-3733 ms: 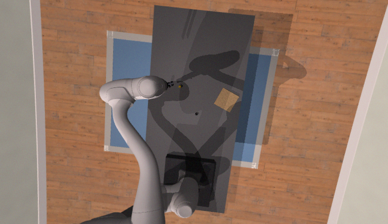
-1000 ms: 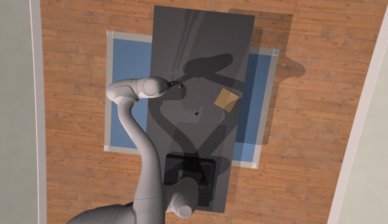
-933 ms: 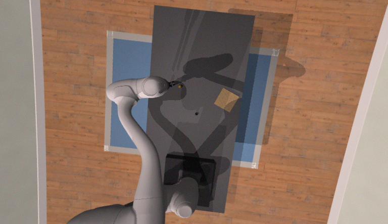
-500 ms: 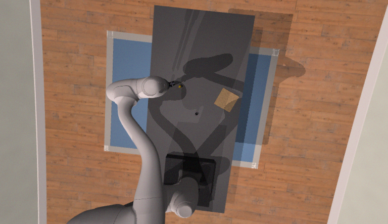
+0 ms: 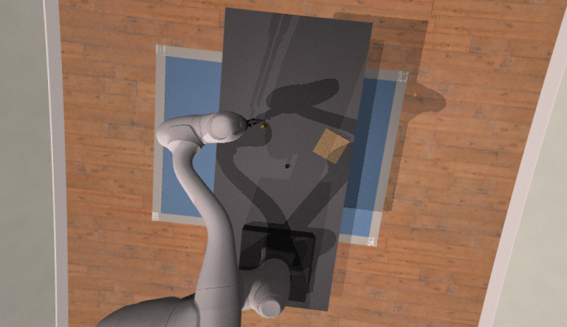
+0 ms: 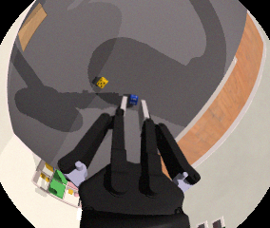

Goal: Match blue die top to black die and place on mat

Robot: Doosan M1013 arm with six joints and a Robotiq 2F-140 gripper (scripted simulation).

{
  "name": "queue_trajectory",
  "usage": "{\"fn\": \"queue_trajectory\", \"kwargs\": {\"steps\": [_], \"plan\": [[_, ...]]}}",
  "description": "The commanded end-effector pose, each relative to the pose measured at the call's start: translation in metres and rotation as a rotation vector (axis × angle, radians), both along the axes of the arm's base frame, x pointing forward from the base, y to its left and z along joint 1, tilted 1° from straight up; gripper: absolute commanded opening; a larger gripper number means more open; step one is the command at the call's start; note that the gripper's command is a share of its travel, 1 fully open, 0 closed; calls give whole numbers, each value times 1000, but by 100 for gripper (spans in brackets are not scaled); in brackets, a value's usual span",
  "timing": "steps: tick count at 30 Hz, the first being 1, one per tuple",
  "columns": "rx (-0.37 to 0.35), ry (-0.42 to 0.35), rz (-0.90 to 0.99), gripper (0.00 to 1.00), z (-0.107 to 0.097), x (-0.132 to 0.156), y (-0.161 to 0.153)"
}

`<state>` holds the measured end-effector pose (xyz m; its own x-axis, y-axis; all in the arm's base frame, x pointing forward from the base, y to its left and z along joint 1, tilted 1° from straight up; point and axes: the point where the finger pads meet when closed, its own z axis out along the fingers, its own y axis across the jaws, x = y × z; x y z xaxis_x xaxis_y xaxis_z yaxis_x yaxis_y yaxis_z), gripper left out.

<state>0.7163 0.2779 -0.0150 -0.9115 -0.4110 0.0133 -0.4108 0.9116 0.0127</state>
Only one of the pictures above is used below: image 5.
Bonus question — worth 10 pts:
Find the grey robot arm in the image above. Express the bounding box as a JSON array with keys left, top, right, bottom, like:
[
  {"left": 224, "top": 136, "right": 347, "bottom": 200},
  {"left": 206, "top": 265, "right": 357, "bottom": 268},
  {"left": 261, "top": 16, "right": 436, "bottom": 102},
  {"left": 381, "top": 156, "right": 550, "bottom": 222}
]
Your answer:
[{"left": 96, "top": 111, "right": 300, "bottom": 327}]

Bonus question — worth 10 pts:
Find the tan flat mat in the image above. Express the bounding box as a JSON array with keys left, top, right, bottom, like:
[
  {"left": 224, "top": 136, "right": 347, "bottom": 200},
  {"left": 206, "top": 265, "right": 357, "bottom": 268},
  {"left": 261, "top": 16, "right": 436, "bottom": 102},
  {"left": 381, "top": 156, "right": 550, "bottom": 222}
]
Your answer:
[{"left": 313, "top": 128, "right": 349, "bottom": 164}]

